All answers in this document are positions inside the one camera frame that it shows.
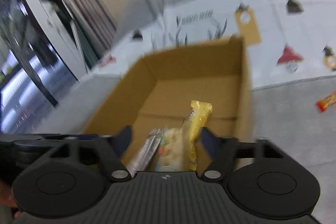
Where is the yellow snack packet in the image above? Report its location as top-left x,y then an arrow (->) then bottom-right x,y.
182,100 -> 213,171

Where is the silver snack packet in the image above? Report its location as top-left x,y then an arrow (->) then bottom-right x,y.
126,129 -> 162,177

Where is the pale popcorn snack bag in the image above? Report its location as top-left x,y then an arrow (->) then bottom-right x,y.
155,127 -> 188,172

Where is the cardboard box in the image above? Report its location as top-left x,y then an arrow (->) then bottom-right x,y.
83,37 -> 253,163

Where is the grey curtain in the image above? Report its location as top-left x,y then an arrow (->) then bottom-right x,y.
20,0 -> 118,70

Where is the red gold candy bar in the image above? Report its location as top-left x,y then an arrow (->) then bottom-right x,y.
315,92 -> 336,112

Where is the white window frame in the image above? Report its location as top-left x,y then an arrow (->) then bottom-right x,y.
26,0 -> 87,80

